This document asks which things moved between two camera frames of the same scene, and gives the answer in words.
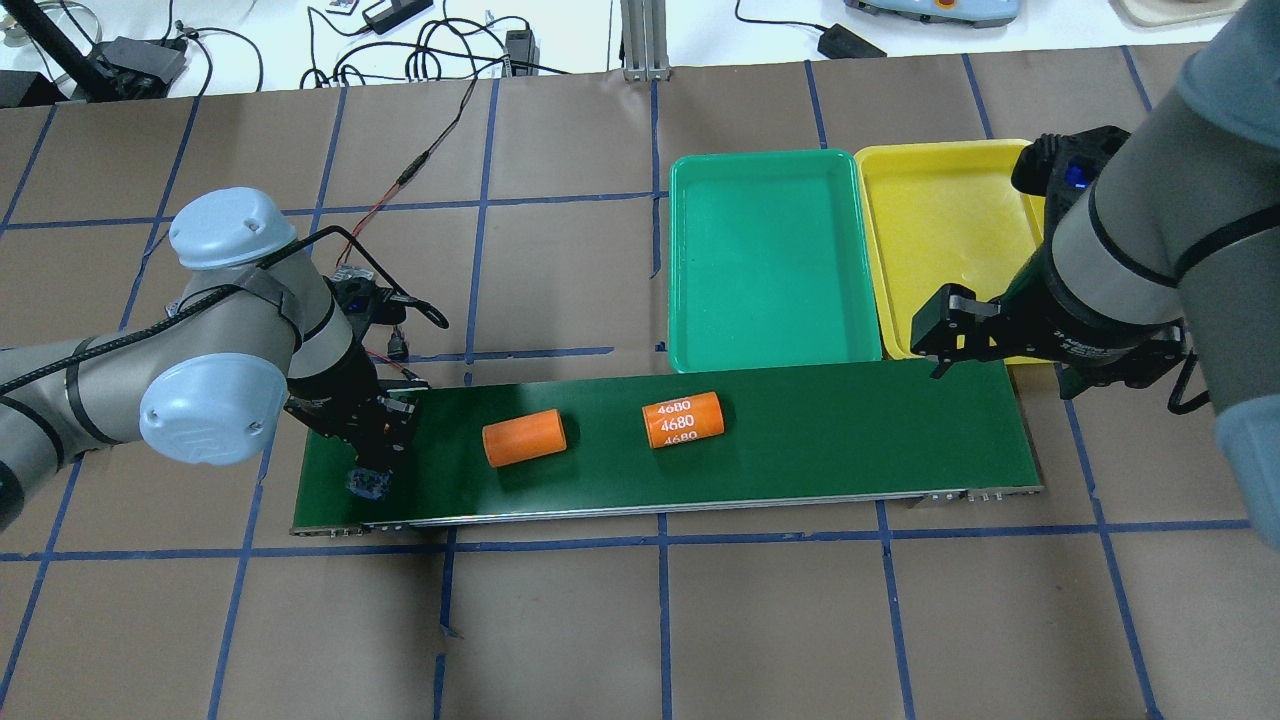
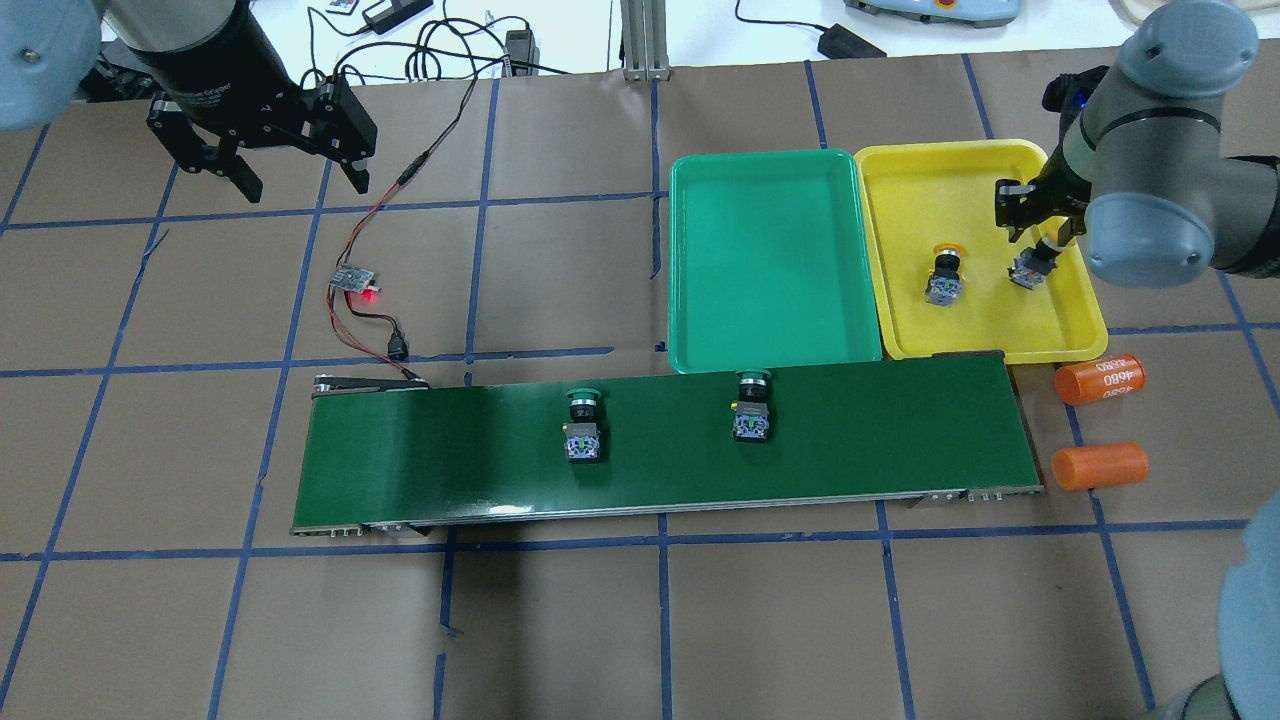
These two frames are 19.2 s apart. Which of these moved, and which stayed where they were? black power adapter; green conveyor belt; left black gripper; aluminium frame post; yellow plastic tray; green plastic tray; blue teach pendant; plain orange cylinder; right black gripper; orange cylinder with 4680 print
Moved: plain orange cylinder; right black gripper; orange cylinder with 4680 print; left black gripper
Stayed: black power adapter; green conveyor belt; aluminium frame post; green plastic tray; blue teach pendant; yellow plastic tray
